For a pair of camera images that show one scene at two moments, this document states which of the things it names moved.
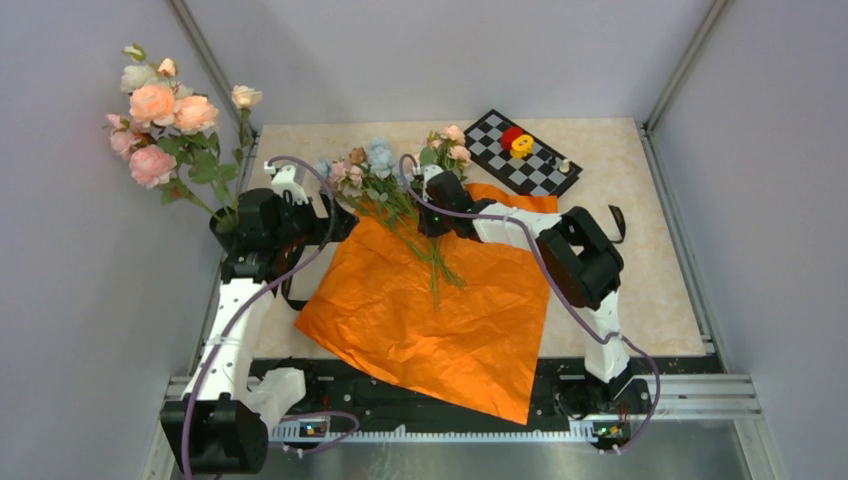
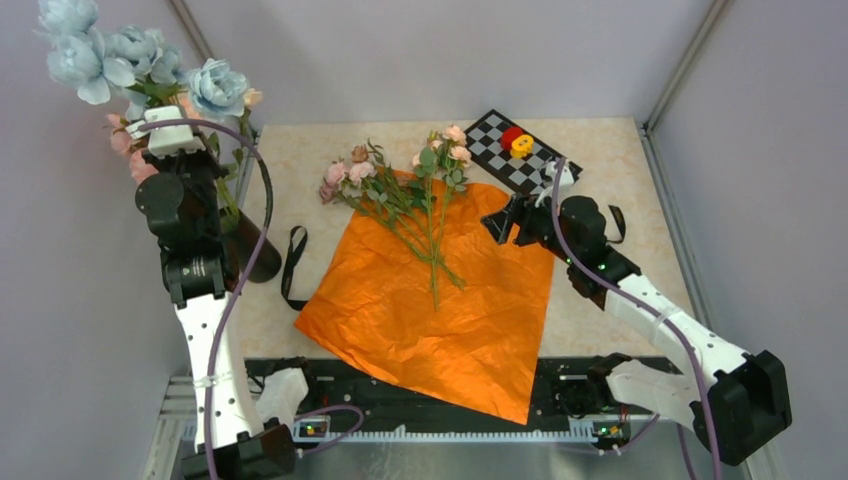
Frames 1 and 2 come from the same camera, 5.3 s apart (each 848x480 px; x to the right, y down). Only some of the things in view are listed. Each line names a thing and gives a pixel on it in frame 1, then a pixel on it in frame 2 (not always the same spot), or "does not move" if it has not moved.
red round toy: (508, 135) does not move
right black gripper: (425, 227) to (520, 210)
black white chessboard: (543, 173) does not move
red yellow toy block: (521, 146) does not move
